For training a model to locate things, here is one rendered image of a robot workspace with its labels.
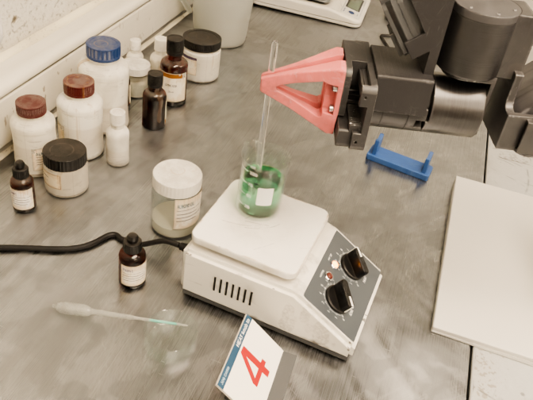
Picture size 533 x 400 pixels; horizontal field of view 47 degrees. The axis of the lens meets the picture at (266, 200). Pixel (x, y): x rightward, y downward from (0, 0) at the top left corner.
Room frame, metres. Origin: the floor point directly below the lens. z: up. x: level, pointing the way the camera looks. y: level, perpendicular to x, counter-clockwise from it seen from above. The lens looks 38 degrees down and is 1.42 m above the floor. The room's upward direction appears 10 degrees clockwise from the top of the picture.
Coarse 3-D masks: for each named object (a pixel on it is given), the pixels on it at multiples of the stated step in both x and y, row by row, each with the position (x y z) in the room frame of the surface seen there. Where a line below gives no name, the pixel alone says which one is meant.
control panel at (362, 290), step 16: (336, 240) 0.54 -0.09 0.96; (336, 256) 0.51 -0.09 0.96; (320, 272) 0.48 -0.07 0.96; (336, 272) 0.49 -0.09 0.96; (320, 288) 0.46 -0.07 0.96; (352, 288) 0.49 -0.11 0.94; (368, 288) 0.50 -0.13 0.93; (320, 304) 0.44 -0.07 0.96; (336, 320) 0.43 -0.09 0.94; (352, 320) 0.45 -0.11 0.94; (352, 336) 0.43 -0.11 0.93
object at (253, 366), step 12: (252, 324) 0.42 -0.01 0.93; (252, 336) 0.41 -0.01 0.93; (264, 336) 0.42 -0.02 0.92; (240, 348) 0.38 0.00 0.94; (252, 348) 0.39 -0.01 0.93; (264, 348) 0.40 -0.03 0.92; (276, 348) 0.41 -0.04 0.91; (240, 360) 0.37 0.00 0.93; (252, 360) 0.38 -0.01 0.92; (264, 360) 0.39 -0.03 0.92; (240, 372) 0.36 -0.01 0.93; (252, 372) 0.37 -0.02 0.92; (264, 372) 0.38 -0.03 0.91; (228, 384) 0.34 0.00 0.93; (240, 384) 0.35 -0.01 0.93; (252, 384) 0.36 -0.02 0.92; (264, 384) 0.37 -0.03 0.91; (240, 396) 0.34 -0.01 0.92; (252, 396) 0.35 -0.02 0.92
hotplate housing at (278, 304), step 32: (192, 256) 0.47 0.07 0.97; (224, 256) 0.47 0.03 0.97; (320, 256) 0.50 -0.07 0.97; (192, 288) 0.46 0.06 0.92; (224, 288) 0.45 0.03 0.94; (256, 288) 0.45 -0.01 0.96; (288, 288) 0.44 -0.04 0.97; (256, 320) 0.45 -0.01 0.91; (288, 320) 0.43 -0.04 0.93; (320, 320) 0.43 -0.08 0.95; (352, 352) 0.42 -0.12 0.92
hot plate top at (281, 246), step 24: (216, 216) 0.51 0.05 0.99; (240, 216) 0.52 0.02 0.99; (288, 216) 0.53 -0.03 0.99; (312, 216) 0.54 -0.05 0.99; (216, 240) 0.47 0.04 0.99; (240, 240) 0.48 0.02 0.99; (264, 240) 0.49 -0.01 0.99; (288, 240) 0.49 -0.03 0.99; (312, 240) 0.50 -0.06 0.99; (264, 264) 0.45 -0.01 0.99; (288, 264) 0.46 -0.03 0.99
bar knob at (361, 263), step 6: (348, 252) 0.52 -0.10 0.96; (354, 252) 0.52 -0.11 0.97; (360, 252) 0.52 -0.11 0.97; (342, 258) 0.51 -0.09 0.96; (348, 258) 0.52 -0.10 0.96; (354, 258) 0.51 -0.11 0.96; (360, 258) 0.51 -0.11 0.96; (342, 264) 0.51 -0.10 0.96; (348, 264) 0.51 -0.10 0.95; (354, 264) 0.51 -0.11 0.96; (360, 264) 0.50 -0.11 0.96; (348, 270) 0.50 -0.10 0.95; (354, 270) 0.51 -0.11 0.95; (360, 270) 0.50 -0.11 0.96; (366, 270) 0.50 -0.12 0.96; (354, 276) 0.50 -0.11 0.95; (360, 276) 0.50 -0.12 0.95
